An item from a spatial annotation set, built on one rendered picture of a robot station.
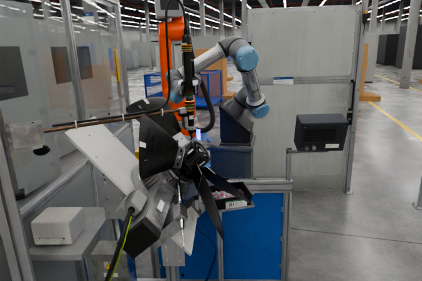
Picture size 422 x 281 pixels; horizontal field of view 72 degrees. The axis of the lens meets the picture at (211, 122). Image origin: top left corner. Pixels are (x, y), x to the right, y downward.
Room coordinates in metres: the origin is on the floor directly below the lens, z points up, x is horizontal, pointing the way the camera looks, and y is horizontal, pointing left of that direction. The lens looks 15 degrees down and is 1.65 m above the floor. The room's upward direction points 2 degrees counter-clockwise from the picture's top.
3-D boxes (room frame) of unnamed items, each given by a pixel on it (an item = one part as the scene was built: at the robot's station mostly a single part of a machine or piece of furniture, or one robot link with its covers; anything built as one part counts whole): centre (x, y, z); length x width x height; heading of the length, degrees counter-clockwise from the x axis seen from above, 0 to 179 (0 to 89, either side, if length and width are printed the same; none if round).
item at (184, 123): (1.27, 0.10, 1.34); 0.09 x 0.07 x 0.10; 122
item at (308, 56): (3.02, -0.95, 1.10); 1.21 x 0.06 x 2.20; 87
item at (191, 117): (1.27, 0.09, 1.50); 0.04 x 0.04 x 0.46
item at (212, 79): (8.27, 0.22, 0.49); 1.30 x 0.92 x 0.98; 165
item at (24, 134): (0.94, 0.62, 1.39); 0.10 x 0.07 x 0.09; 122
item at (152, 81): (8.49, 1.22, 0.49); 1.27 x 0.88 x 0.98; 165
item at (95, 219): (1.19, 0.65, 0.85); 0.36 x 0.24 x 0.03; 177
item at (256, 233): (1.63, -0.03, 0.45); 0.82 x 0.02 x 0.66; 87
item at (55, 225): (1.11, 0.68, 0.92); 0.17 x 0.16 x 0.11; 87
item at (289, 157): (1.61, -0.45, 0.96); 0.03 x 0.03 x 0.20; 87
